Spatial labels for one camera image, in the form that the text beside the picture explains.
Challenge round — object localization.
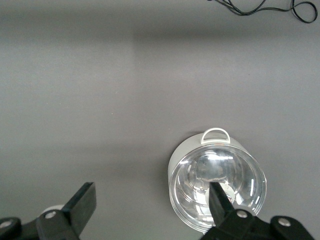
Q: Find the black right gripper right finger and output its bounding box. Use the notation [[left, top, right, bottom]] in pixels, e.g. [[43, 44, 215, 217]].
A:
[[199, 182, 315, 240]]

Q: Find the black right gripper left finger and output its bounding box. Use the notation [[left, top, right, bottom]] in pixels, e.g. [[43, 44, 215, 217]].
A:
[[0, 182, 98, 240]]

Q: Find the sage green cooking pot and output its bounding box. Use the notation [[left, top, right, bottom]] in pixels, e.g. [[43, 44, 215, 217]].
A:
[[167, 127, 267, 232]]

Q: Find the thin black cable on table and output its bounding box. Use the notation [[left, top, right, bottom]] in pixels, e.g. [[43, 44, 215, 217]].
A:
[[206, 0, 318, 24]]

